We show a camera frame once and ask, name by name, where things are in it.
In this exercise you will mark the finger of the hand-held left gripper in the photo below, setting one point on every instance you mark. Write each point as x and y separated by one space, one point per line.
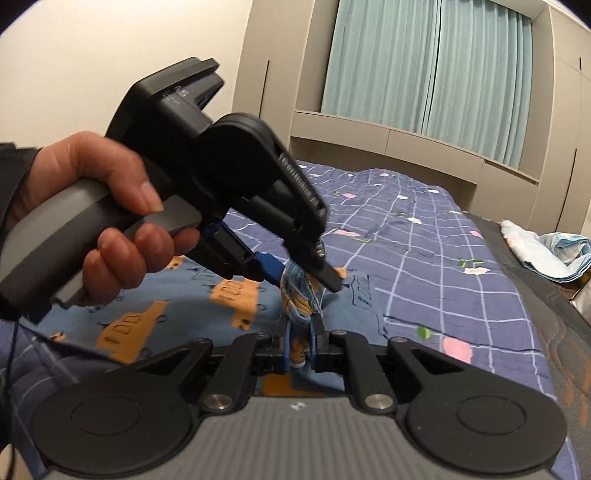
240 256
323 272

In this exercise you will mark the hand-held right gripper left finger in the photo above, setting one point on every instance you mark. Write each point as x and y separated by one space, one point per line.
287 344

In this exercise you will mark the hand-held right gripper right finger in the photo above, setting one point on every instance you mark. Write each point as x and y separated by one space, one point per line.
315 344

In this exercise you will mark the blue pants with orange print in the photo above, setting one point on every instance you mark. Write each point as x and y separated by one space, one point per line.
258 316

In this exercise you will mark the person's left hand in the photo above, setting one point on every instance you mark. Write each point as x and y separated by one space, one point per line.
92 157

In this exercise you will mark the purple checked floral quilt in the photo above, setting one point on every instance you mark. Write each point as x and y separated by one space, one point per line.
438 258

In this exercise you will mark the light blue curtain panel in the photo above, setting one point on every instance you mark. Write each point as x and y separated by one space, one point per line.
480 87
378 64

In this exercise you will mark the white floral cloth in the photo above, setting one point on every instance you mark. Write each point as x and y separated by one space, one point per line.
519 242

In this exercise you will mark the grey built-in wardrobe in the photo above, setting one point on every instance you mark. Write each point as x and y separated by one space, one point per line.
508 194

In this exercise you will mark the dark quilted mattress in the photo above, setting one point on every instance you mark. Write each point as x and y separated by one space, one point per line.
554 332

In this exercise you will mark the light blue folded blanket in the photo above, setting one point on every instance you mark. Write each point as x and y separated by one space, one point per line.
570 258

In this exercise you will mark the white shopping bag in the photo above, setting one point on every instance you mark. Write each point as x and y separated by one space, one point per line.
584 304

